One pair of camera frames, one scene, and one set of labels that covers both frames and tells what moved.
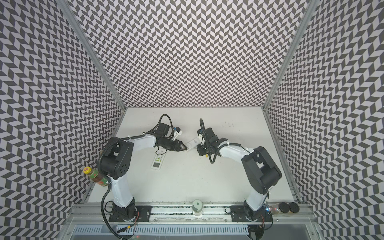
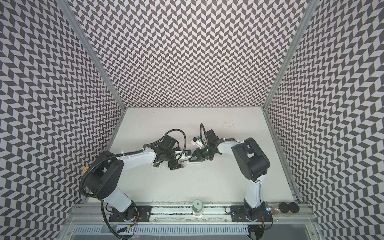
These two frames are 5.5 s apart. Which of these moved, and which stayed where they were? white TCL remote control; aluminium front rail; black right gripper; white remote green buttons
Moved: white remote green buttons
Stayed: white TCL remote control; aluminium front rail; black right gripper
